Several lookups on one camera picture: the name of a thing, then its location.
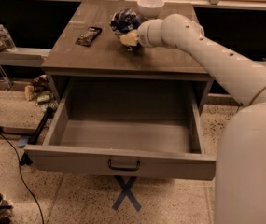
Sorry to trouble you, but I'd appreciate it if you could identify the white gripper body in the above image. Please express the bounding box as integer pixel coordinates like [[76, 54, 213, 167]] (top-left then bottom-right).
[[137, 19, 162, 48]]

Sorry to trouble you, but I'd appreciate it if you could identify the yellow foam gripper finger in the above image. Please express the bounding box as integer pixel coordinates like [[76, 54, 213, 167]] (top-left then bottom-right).
[[119, 30, 138, 47]]

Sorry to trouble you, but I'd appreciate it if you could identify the blue chip bag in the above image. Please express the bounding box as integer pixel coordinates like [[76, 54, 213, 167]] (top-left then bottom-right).
[[109, 8, 141, 50]]

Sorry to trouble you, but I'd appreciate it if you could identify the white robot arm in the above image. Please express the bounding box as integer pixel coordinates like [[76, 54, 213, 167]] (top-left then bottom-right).
[[120, 14, 266, 224]]

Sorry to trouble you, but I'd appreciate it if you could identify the grey drawer cabinet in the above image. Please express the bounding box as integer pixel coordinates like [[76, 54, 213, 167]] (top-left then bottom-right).
[[42, 0, 213, 108]]

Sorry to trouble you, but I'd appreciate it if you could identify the open grey top drawer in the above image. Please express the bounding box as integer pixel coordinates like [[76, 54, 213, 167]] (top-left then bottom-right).
[[25, 77, 216, 180]]

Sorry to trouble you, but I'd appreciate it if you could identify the white bowl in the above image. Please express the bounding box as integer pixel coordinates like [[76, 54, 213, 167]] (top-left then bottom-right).
[[137, 0, 164, 19]]

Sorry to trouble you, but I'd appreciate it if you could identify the pile of snack packets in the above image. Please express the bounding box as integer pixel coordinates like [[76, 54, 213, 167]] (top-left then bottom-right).
[[24, 75, 58, 112]]

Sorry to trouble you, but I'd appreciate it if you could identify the clear plastic water bottle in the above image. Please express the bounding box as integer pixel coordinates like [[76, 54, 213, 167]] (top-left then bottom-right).
[[0, 24, 17, 51]]

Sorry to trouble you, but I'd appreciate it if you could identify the blue tape cross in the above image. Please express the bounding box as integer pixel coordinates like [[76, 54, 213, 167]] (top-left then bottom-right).
[[112, 175, 141, 212]]

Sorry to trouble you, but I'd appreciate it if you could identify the black tripod leg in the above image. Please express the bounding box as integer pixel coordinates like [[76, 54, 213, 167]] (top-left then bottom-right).
[[19, 107, 53, 166]]

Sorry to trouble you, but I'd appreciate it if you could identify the black drawer handle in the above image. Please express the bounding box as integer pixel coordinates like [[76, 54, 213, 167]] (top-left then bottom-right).
[[107, 159, 140, 172]]

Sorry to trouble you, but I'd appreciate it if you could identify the black floor cable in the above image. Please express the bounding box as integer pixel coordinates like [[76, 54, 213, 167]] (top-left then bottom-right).
[[0, 131, 46, 224]]

